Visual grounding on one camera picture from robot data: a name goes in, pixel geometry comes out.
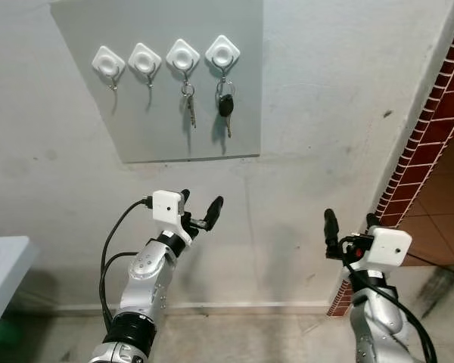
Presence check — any black car key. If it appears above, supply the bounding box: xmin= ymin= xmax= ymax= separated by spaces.
xmin=216 ymin=76 xmax=237 ymax=139

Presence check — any white square wall hook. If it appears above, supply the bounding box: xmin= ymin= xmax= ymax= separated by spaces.
xmin=165 ymin=39 xmax=202 ymax=83
xmin=204 ymin=34 xmax=241 ymax=79
xmin=128 ymin=42 xmax=163 ymax=88
xmin=92 ymin=45 xmax=127 ymax=92

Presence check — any long black left arm cable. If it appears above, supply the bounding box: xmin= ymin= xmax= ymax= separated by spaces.
xmin=99 ymin=196 xmax=154 ymax=334

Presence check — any thin black floor cable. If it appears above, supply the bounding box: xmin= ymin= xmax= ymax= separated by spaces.
xmin=405 ymin=252 xmax=454 ymax=269

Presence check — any white square table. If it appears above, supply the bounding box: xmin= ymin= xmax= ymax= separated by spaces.
xmin=0 ymin=236 xmax=39 ymax=341

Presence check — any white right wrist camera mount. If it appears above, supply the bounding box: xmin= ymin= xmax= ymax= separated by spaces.
xmin=357 ymin=225 xmax=413 ymax=272

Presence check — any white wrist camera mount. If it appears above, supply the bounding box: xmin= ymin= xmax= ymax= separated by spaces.
xmin=151 ymin=190 xmax=194 ymax=241
xmin=357 ymin=225 xmax=413 ymax=272

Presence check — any grey wall board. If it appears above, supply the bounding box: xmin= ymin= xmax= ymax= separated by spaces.
xmin=49 ymin=0 xmax=263 ymax=164

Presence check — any silver key on ring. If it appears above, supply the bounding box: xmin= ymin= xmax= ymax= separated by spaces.
xmin=181 ymin=81 xmax=198 ymax=130

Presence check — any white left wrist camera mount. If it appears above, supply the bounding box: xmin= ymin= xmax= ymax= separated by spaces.
xmin=151 ymin=190 xmax=194 ymax=241

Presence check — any short black left arm cable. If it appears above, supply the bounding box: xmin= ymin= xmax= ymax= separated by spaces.
xmin=99 ymin=251 xmax=140 ymax=303

